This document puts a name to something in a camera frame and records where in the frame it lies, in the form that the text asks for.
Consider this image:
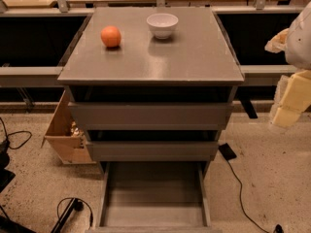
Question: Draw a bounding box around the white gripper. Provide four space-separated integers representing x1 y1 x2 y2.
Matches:
264 28 311 128

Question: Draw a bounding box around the brown cardboard box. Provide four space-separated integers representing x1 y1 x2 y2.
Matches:
45 92 93 164

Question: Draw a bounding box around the black cable on left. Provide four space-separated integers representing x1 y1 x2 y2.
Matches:
0 116 33 151

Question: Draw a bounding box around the orange ball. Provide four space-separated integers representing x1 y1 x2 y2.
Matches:
100 26 121 48

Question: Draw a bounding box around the black stand with cable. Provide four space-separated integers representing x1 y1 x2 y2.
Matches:
51 197 94 233

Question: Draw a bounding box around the grey metal rail frame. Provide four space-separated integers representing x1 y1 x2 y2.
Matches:
1 5 302 88

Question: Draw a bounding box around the black power adapter with cable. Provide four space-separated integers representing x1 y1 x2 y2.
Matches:
218 143 285 233

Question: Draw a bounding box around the grey top drawer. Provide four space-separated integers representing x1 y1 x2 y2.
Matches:
68 102 233 130

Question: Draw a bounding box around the grey middle drawer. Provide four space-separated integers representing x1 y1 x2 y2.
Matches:
86 130 218 161

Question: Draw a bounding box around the grey drawer cabinet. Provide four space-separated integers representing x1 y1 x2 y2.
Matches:
57 6 245 180

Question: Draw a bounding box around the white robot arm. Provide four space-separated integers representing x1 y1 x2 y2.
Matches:
264 2 311 131

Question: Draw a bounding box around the grey drawer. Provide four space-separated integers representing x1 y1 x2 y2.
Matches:
86 162 223 233
68 102 233 130
86 130 218 161

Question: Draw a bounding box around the white ceramic bowl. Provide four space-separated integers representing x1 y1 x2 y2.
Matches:
147 13 179 39

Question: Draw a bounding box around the grey bottom drawer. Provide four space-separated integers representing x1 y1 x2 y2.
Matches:
86 162 223 233

